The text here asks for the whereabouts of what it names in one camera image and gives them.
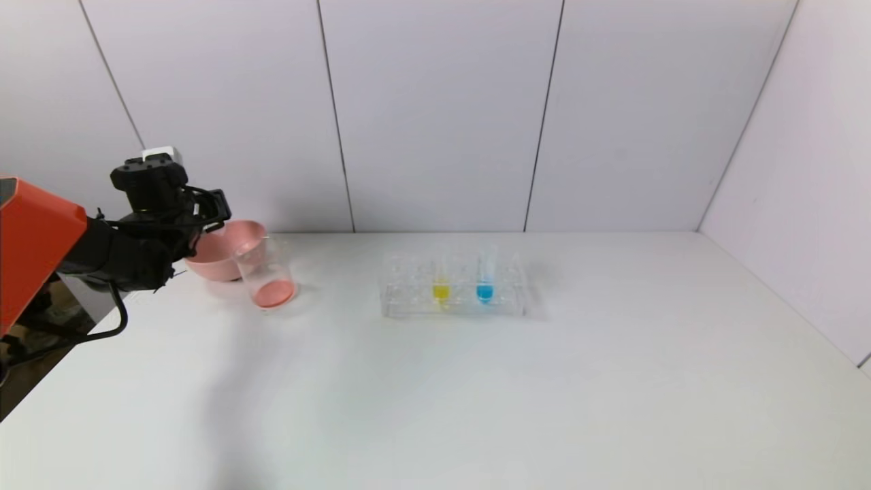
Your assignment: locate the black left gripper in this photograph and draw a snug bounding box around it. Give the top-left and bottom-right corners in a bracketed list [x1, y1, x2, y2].
[193, 189, 232, 233]

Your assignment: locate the test tube with yellow pigment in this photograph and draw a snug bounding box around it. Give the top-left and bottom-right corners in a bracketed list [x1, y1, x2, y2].
[433, 255, 451, 308]

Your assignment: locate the clear glass beaker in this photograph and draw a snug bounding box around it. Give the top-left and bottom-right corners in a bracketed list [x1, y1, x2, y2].
[233, 236, 297, 309]

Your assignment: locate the clear acrylic test tube rack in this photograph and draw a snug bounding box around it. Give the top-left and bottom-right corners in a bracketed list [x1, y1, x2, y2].
[380, 250, 528, 319]

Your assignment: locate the test tube with blue pigment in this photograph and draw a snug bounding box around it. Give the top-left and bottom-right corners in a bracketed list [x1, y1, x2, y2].
[476, 248, 496, 305]

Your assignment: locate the pink bowl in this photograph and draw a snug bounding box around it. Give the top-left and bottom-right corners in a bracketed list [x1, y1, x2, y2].
[184, 219, 267, 282]

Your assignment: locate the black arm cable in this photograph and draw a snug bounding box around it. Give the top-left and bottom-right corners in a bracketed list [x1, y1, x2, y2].
[7, 282, 130, 361]

